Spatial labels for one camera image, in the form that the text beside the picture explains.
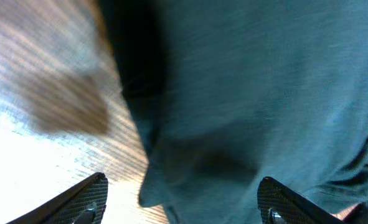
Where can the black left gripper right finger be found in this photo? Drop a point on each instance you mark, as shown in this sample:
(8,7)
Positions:
(280,205)

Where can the black t-shirt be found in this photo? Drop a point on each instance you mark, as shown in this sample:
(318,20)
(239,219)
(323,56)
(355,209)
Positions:
(226,92)

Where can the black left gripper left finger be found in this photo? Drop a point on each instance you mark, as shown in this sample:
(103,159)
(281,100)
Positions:
(85,202)

